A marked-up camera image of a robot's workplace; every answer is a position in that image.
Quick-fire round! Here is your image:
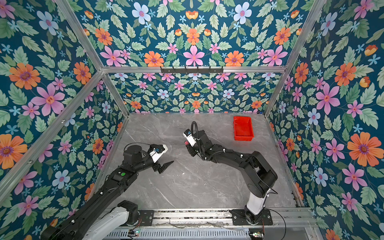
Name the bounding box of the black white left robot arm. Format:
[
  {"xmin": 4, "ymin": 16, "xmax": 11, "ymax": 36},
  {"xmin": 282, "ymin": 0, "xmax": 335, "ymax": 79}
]
[{"xmin": 41, "ymin": 144, "xmax": 172, "ymax": 240}]

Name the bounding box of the small circuit board left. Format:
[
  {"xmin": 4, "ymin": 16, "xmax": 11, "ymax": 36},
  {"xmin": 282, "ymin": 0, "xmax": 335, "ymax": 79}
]
[{"xmin": 128, "ymin": 229, "xmax": 140, "ymax": 238}]

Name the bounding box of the small circuit board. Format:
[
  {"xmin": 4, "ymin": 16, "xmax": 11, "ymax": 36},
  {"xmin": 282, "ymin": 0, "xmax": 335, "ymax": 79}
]
[
  {"xmin": 128, "ymin": 229, "xmax": 140, "ymax": 238},
  {"xmin": 249, "ymin": 230, "xmax": 265, "ymax": 240}
]

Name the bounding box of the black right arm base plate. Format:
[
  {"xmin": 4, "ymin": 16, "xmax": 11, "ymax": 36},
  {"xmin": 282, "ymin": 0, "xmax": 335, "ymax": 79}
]
[{"xmin": 229, "ymin": 209, "xmax": 273, "ymax": 226}]

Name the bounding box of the red plastic bin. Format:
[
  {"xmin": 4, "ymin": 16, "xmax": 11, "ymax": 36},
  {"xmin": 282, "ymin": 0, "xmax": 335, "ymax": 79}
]
[{"xmin": 233, "ymin": 116, "xmax": 254, "ymax": 142}]

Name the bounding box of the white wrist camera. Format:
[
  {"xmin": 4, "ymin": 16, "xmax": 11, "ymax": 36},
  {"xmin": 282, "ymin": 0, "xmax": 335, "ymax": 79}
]
[
  {"xmin": 183, "ymin": 129, "xmax": 197, "ymax": 147},
  {"xmin": 149, "ymin": 144, "xmax": 168, "ymax": 163}
]

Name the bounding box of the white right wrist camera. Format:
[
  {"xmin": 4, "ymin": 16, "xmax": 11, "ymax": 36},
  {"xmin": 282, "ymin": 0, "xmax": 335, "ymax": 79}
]
[{"xmin": 183, "ymin": 129, "xmax": 197, "ymax": 147}]

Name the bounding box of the small circuit board right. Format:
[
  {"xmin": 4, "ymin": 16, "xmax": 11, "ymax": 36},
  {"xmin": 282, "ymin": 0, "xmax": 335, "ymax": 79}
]
[{"xmin": 249, "ymin": 230, "xmax": 265, "ymax": 240}]

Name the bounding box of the aluminium mounting rail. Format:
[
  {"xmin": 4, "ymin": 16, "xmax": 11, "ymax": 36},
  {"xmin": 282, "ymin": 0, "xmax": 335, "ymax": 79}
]
[{"xmin": 106, "ymin": 208, "xmax": 324, "ymax": 240}]

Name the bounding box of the black hook rack bracket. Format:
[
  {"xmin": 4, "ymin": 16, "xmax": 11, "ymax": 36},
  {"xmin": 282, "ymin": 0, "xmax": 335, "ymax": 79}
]
[{"xmin": 160, "ymin": 67, "xmax": 224, "ymax": 74}]

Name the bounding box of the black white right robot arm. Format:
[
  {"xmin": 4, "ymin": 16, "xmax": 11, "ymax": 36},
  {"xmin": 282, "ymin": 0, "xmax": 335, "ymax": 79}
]
[{"xmin": 183, "ymin": 129, "xmax": 278, "ymax": 225}]

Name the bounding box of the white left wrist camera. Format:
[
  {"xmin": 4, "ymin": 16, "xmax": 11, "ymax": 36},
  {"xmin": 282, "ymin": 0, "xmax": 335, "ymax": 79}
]
[{"xmin": 149, "ymin": 144, "xmax": 168, "ymax": 163}]

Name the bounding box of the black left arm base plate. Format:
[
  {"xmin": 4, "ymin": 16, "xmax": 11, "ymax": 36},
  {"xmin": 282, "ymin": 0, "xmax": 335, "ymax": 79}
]
[{"xmin": 121, "ymin": 210, "xmax": 155, "ymax": 227}]

